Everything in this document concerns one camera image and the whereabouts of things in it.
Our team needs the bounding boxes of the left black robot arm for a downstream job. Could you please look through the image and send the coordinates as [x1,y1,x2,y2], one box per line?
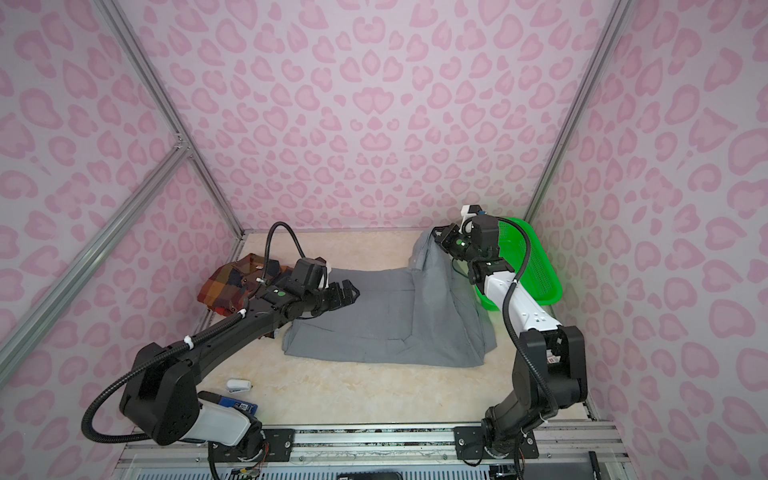
[120,258,360,455]

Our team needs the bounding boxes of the corner aluminium post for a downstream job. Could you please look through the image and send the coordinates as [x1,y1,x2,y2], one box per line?
[93,0,246,240]
[524,0,636,224]

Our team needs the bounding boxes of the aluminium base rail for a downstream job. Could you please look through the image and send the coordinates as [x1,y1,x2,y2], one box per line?
[112,420,637,479]

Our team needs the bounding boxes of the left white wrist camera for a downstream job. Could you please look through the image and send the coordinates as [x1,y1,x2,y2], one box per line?
[315,257,332,288]

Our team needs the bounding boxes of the left black corrugated cable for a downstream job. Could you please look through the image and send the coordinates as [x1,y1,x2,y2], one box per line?
[81,221,307,445]

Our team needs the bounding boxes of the left corner aluminium post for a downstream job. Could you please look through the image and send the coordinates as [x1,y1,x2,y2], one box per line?
[93,0,246,240]

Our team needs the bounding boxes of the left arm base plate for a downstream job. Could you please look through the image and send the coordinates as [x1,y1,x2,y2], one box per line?
[208,427,295,463]

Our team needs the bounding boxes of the grey long sleeve shirt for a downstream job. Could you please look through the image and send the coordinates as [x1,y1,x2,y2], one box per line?
[282,232,497,368]

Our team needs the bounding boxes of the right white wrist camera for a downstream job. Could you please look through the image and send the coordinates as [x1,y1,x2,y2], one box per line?
[460,204,485,233]

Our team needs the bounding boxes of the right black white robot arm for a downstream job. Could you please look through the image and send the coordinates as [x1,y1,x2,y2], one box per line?
[431,211,588,462]

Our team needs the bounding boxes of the small white device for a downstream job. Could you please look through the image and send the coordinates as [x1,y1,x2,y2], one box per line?
[225,379,253,393]

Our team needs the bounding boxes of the diagonal aluminium frame bar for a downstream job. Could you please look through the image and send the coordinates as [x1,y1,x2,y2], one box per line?
[1,142,188,386]

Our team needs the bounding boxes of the right corner aluminium post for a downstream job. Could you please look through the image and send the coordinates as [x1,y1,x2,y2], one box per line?
[524,0,636,224]

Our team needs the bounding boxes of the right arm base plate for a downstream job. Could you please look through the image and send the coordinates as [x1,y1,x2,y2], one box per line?
[452,425,540,463]

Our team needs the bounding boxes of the folded plaid flannel shirt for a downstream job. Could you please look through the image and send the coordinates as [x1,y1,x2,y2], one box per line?
[197,253,292,316]

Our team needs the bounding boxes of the blue black tool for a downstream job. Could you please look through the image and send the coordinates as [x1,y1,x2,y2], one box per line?
[217,396,258,416]

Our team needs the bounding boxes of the right black corrugated cable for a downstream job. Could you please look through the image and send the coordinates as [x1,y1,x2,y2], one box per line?
[495,217,559,415]

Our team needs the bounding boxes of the black corrugated cable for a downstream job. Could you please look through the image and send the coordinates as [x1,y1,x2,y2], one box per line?
[81,221,307,445]
[495,217,559,415]

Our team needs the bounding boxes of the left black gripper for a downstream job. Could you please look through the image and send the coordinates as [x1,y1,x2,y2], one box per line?
[305,278,362,316]

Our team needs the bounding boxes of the green plastic basket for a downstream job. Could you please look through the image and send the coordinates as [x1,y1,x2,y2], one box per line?
[473,217,563,311]

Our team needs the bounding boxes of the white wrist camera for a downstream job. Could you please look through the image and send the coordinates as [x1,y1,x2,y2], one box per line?
[460,204,485,233]
[315,257,332,288]

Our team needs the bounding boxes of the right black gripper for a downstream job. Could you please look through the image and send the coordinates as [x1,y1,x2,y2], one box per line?
[431,224,482,264]

